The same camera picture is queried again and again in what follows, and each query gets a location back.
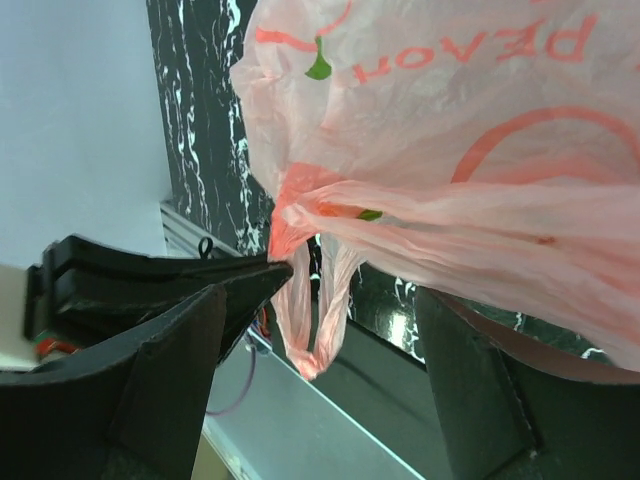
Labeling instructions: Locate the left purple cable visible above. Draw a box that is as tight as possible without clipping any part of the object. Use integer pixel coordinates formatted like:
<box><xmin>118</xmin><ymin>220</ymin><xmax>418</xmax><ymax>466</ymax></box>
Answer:
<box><xmin>205</xmin><ymin>344</ymin><xmax>257</xmax><ymax>416</ymax></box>

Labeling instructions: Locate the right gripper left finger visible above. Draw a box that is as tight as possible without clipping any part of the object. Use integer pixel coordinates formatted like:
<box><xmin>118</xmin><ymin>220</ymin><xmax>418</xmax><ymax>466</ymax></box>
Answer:
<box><xmin>1</xmin><ymin>286</ymin><xmax>226</xmax><ymax>479</ymax></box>

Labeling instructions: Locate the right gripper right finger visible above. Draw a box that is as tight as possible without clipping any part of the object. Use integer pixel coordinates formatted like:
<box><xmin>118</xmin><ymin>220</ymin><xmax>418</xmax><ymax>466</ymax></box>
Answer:
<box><xmin>415</xmin><ymin>288</ymin><xmax>639</xmax><ymax>479</ymax></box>

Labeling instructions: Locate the pink plastic bag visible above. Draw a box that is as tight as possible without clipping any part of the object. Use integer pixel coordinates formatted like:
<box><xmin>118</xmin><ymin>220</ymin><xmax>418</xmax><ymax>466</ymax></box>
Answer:
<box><xmin>231</xmin><ymin>1</ymin><xmax>639</xmax><ymax>379</ymax></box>

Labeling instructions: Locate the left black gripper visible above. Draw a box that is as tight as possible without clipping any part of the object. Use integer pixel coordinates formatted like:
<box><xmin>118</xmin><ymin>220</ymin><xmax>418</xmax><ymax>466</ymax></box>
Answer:
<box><xmin>23</xmin><ymin>235</ymin><xmax>293</xmax><ymax>359</ymax></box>

